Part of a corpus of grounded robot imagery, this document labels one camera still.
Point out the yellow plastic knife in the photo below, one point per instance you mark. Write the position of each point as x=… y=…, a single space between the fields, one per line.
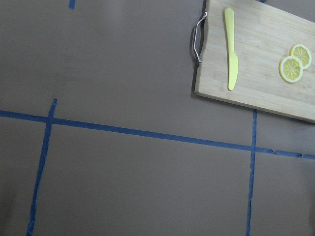
x=233 y=61

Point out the wooden cutting board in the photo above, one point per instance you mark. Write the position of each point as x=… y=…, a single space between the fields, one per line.
x=263 y=37

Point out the lemon slice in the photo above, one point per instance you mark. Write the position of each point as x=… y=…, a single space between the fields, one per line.
x=303 y=54
x=291 y=69

